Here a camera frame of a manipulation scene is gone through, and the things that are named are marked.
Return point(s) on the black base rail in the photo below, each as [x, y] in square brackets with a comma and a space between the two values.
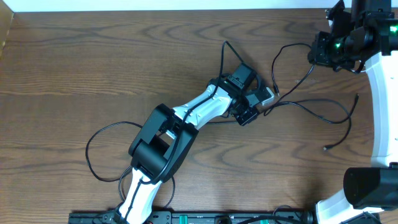
[170, 217]

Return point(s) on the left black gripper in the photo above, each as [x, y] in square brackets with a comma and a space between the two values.
[244, 120]

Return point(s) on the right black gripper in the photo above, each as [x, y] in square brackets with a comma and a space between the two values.
[318, 55]

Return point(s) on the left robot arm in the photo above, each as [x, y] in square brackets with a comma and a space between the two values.
[163, 142]

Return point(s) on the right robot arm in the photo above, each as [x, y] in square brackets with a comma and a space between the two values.
[364, 39]

